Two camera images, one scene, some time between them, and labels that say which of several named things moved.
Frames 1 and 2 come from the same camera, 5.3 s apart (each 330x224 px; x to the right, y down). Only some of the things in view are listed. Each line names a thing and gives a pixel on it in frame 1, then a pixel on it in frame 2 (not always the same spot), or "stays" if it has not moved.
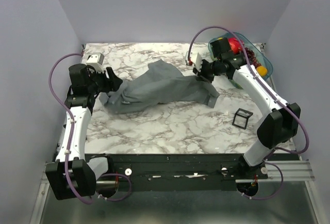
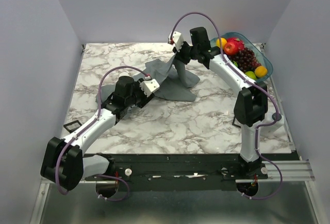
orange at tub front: (262, 70) stays
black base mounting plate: (154, 172) stays
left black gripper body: (99, 81) → (138, 97)
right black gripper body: (207, 72) → (184, 54)
